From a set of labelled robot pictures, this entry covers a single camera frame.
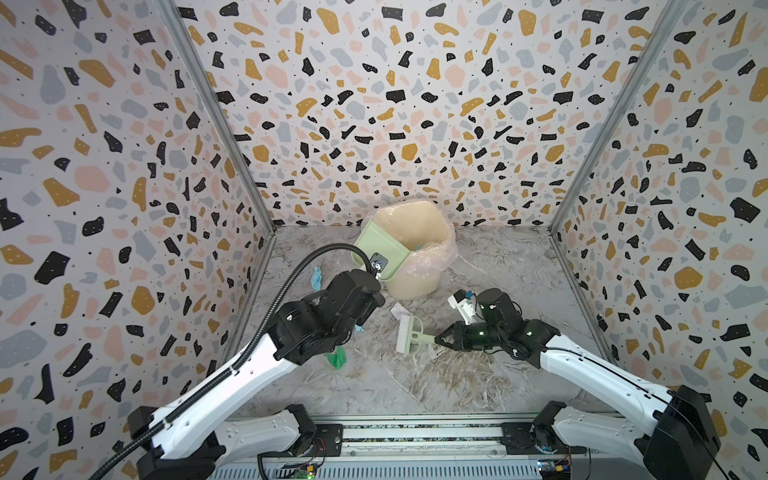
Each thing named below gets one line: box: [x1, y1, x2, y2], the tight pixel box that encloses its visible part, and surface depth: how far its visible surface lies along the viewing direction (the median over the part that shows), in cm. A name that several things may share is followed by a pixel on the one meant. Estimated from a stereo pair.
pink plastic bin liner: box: [362, 198, 459, 277], surface depth 92 cm
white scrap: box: [390, 302, 413, 323], surface depth 99 cm
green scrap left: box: [326, 346, 347, 371], surface depth 87 cm
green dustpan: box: [351, 218, 412, 282], surface depth 73 cm
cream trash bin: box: [370, 200, 459, 300], surface depth 94 cm
